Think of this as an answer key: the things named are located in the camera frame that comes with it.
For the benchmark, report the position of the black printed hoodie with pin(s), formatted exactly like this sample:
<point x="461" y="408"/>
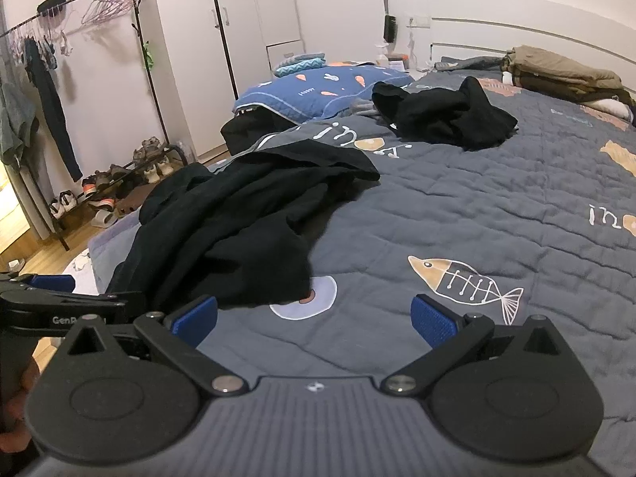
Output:
<point x="238" y="218"/>

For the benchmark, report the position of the white wardrobe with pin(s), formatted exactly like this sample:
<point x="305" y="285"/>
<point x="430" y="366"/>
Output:
<point x="189" y="59"/>

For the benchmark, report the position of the black clothes rack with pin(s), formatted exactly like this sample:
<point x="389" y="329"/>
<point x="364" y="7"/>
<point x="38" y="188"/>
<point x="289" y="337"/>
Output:
<point x="149" y="89"/>

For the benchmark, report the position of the dark hanging pants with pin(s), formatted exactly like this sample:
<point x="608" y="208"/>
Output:
<point x="54" y="109"/>

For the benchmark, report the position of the black cap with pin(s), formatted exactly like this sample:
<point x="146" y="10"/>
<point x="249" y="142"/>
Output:
<point x="52" y="4"/>

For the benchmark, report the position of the blue printed pillow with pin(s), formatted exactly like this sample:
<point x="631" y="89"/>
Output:
<point x="318" y="89"/>

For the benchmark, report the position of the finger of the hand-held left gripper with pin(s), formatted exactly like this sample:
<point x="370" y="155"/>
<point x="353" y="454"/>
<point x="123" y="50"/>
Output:
<point x="74" y="302"/>
<point x="49" y="282"/>

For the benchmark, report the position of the person's left hand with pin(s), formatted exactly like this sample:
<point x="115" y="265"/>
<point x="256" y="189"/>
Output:
<point x="12" y="417"/>

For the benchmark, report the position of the black hairbrush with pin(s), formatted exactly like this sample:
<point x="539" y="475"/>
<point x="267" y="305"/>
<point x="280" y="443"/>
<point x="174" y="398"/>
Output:
<point x="390" y="29"/>

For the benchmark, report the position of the dark cloth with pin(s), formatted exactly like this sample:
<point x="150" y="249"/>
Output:
<point x="241" y="131"/>

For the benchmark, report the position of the zigzag striped folded cloth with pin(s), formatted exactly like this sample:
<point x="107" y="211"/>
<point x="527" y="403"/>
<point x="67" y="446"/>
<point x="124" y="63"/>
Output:
<point x="300" y="63"/>

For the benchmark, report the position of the white headboard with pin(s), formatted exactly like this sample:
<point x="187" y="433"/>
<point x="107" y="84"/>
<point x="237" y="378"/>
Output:
<point x="521" y="15"/>

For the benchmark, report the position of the green hanging object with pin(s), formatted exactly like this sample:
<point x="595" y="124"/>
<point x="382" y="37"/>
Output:
<point x="148" y="54"/>

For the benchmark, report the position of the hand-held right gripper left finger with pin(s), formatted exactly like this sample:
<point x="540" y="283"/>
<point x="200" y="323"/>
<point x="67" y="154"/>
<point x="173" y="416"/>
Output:
<point x="196" y="317"/>

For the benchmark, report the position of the grey printed quilt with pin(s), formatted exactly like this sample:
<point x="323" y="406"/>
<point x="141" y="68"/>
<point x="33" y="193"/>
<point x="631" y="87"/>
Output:
<point x="447" y="208"/>

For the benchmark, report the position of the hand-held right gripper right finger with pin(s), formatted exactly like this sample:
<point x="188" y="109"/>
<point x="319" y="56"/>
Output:
<point x="435" y="320"/>

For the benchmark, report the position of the bunch of pink hangers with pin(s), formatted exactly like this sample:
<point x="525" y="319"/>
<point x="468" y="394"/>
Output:
<point x="94" y="12"/>

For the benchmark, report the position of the grey folded garment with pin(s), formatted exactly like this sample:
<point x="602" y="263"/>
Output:
<point x="472" y="63"/>

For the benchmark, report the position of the grey hanging shirt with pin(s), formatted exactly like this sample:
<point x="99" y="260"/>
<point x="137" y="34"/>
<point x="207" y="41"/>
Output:
<point x="17" y="124"/>

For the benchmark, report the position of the black crumpled garment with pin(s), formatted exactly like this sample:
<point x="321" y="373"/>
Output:
<point x="442" y="114"/>

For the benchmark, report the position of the small white box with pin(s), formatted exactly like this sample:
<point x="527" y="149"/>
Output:
<point x="397" y="63"/>

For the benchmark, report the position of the small white folded cloth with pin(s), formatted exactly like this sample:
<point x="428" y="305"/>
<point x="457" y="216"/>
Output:
<point x="608" y="108"/>

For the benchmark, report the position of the row of shoes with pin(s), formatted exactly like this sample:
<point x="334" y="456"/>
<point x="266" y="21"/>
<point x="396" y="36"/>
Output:
<point x="151" y="151"/>

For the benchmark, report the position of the black shoe rack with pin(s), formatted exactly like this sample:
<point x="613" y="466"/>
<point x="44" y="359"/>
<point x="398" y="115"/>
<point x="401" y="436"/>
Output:
<point x="171" y="148"/>

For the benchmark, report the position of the brown folded garment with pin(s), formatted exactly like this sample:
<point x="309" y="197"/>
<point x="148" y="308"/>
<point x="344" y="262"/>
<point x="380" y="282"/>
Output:
<point x="561" y="90"/>

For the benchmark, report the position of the grey crumpled cloth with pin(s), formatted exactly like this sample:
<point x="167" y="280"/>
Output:
<point x="365" y="107"/>

